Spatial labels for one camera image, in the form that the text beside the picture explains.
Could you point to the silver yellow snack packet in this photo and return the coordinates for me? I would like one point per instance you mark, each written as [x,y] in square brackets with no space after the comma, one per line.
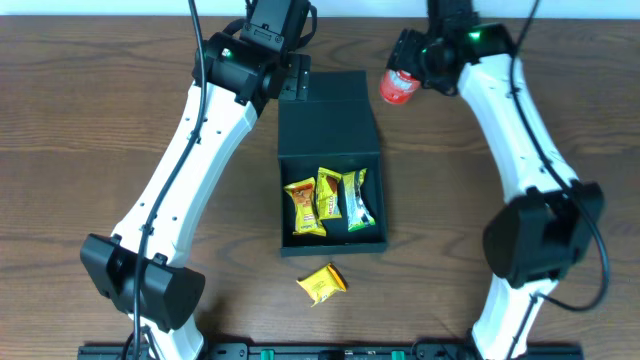
[358,215]

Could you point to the dark green open box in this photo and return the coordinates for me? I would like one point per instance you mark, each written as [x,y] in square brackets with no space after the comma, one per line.
[333,128]

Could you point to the red Pringles can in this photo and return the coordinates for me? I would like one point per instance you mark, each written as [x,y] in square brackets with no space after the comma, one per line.
[397,86]

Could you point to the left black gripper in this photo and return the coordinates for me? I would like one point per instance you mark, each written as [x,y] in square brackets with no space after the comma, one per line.
[298,77]

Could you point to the small yellow snack packet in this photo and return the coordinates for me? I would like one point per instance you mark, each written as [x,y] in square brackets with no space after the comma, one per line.
[323,284]

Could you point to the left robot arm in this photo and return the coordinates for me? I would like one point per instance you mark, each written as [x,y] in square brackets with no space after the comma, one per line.
[142,265]

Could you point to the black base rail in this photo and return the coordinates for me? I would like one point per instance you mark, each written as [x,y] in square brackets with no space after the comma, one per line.
[421,351]

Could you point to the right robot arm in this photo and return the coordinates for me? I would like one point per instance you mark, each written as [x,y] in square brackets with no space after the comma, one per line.
[549,218]

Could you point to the yellow orange snack packet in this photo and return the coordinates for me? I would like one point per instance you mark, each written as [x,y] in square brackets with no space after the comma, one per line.
[306,219]

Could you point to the yellow chocolate wafer packet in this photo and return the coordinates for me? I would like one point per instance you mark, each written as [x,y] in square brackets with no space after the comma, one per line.
[327,196]

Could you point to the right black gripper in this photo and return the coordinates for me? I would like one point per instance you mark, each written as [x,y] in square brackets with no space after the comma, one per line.
[400,57]

